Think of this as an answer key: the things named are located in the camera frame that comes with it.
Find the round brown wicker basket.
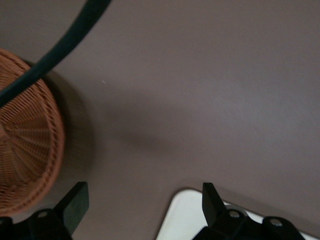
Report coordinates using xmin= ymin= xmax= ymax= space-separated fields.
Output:
xmin=0 ymin=48 xmax=66 ymax=216

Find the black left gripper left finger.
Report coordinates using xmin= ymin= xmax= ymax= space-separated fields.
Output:
xmin=0 ymin=181 xmax=90 ymax=240

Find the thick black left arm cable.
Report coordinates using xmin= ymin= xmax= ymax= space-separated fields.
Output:
xmin=0 ymin=0 xmax=114 ymax=108

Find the white plastic tray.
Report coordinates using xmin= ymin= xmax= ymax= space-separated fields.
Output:
xmin=156 ymin=189 xmax=320 ymax=240

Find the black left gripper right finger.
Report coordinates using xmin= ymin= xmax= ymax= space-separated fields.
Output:
xmin=193 ymin=182 xmax=307 ymax=240

